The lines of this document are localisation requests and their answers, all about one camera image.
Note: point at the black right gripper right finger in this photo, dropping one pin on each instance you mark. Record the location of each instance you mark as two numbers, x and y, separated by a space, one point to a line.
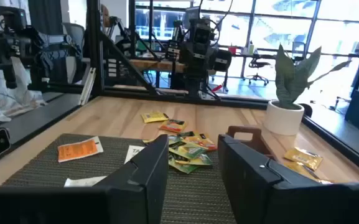
260 193

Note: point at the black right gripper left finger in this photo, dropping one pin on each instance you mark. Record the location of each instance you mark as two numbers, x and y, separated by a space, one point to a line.
129 193

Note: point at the orange yellow tea packet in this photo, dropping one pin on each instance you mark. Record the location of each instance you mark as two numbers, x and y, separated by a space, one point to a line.
202 141
302 171
303 157

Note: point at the brown wooden tea tray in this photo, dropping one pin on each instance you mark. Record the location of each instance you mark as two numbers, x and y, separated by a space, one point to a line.
244 128

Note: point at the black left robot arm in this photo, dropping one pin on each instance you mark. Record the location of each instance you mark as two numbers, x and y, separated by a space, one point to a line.
196 82

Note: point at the orange white tea packet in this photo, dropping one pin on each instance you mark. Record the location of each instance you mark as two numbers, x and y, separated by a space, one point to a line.
132 152
82 181
78 150

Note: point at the orange red tea packet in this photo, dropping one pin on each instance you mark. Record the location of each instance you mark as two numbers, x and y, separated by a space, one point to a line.
173 125

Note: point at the wooden desk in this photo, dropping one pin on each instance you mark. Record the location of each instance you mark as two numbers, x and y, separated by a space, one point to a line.
154 65

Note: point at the black office chair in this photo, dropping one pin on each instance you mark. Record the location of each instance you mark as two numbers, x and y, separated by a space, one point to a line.
258 65

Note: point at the snake plant in white pot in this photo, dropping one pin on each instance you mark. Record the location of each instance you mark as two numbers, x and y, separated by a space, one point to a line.
283 119

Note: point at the grey woven placemat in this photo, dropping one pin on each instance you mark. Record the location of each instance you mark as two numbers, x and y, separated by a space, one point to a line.
42 174

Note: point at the grey mesh chair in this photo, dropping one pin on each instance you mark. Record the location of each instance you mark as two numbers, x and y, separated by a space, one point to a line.
73 34

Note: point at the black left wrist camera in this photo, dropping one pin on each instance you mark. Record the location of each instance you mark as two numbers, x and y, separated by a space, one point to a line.
202 32

